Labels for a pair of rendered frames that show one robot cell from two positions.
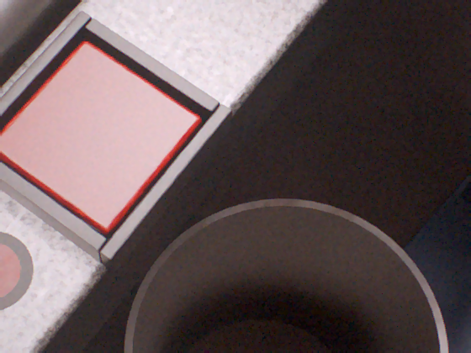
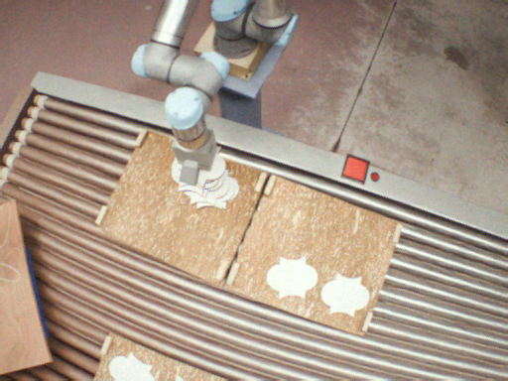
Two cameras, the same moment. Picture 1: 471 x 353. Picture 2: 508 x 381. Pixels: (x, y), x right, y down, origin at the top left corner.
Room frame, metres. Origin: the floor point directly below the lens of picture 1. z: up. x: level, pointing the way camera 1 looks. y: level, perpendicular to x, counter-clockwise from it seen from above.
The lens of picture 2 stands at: (0.52, 0.53, 2.19)
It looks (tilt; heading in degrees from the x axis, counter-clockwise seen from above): 70 degrees down; 264
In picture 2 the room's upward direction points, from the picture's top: 3 degrees counter-clockwise
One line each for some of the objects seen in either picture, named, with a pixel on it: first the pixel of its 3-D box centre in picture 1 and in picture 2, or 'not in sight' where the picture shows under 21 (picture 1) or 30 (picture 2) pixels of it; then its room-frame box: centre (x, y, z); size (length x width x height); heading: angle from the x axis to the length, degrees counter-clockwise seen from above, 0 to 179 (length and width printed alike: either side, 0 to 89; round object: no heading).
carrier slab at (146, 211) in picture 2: not in sight; (179, 202); (0.68, 0.08, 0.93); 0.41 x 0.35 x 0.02; 149
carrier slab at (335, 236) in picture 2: not in sight; (317, 256); (0.32, 0.30, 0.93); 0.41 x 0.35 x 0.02; 149
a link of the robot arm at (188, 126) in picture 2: not in sight; (186, 113); (0.60, 0.04, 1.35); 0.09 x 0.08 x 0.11; 58
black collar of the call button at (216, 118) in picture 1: (97, 136); (355, 169); (0.16, 0.06, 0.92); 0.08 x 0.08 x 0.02; 62
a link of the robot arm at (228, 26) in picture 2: not in sight; (232, 13); (0.45, -0.44, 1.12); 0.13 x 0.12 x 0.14; 148
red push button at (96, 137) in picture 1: (97, 138); (355, 169); (0.16, 0.06, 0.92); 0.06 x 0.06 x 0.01; 62
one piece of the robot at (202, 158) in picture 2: not in sight; (190, 154); (0.61, 0.06, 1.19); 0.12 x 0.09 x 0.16; 67
